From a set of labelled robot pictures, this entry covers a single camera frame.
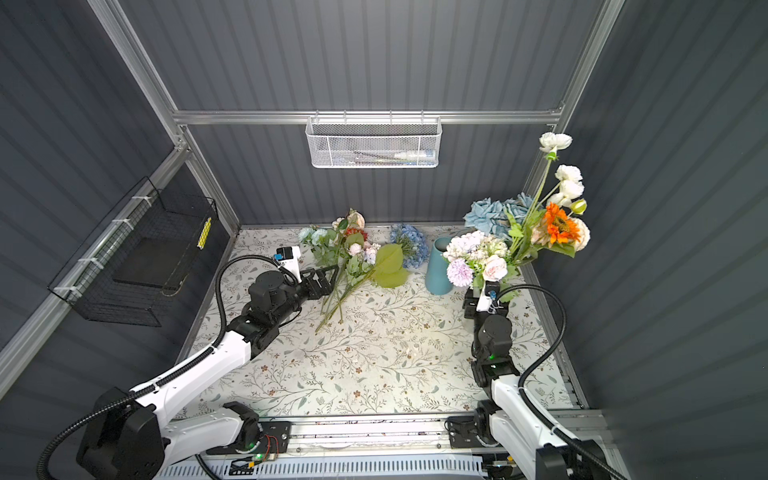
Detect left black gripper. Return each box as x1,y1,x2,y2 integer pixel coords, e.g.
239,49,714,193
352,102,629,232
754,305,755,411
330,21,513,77
271,263,336,330

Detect blue ceramic vase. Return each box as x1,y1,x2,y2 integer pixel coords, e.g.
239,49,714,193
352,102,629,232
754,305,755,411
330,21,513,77
425,237,453,296

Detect blue rose bouquet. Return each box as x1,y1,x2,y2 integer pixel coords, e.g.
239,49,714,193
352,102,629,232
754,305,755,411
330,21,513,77
464,193,533,240

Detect peach rose stem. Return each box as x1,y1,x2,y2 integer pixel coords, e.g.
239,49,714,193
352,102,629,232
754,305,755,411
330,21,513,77
531,199,591,257

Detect orange gerbera flower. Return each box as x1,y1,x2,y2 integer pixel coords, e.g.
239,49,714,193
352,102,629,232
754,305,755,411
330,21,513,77
543,203,581,258

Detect white ranunculus stem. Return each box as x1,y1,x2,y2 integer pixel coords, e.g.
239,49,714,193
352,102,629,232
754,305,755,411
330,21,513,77
509,132,586,262

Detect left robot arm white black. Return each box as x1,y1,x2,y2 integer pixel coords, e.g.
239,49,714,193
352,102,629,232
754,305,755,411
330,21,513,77
76,260,339,479

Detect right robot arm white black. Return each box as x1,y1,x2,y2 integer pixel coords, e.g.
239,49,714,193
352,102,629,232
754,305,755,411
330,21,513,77
464,282,624,479

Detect mixed pastel flower bunch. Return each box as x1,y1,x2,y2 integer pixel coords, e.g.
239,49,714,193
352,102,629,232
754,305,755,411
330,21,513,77
298,209,381,332

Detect blue hydrangea flower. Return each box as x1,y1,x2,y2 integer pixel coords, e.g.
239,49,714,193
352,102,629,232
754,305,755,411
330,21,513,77
390,223,430,270

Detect marker pen in basket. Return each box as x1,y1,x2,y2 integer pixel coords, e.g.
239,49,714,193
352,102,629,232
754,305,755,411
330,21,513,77
354,150,438,166

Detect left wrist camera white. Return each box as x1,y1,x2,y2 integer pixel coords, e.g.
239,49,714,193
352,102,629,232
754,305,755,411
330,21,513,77
274,246,301,282

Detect white wire mesh basket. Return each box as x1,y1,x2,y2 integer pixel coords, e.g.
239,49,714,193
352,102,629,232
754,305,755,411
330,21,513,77
305,116,443,169

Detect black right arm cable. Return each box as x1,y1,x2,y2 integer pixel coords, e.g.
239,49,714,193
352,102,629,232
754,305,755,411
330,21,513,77
496,284,628,480

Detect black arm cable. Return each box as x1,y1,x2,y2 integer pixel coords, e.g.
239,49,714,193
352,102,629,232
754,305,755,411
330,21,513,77
496,284,628,480
35,254,300,480

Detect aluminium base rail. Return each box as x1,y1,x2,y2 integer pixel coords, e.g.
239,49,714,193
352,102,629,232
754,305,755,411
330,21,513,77
157,407,625,479

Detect black wire basket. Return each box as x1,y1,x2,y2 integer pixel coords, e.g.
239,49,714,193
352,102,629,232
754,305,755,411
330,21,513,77
48,181,218,327

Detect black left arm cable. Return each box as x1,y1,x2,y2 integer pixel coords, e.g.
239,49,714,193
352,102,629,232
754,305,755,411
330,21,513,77
35,254,300,480

